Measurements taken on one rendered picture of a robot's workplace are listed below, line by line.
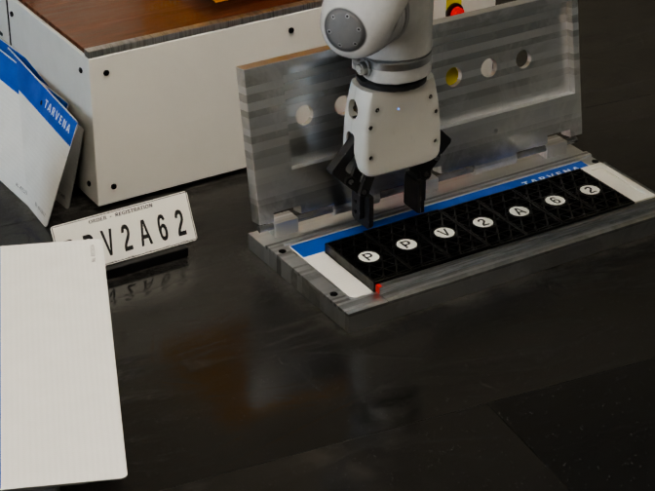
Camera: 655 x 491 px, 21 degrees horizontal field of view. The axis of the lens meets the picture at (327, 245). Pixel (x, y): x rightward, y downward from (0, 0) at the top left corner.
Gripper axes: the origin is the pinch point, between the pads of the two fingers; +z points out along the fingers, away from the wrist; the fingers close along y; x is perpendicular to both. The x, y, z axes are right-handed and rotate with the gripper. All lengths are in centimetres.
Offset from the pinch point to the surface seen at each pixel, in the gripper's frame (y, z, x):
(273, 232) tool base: -12.7, 1.7, 3.5
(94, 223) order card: -30.7, -1.3, 10.2
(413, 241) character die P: -1.6, 0.9, -7.3
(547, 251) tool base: 10.4, 2.0, -15.1
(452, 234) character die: 2.8, 0.9, -8.2
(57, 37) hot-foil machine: -25.2, -14.4, 29.9
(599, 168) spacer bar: 26.6, 1.0, -3.8
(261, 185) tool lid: -14.0, -4.3, 3.6
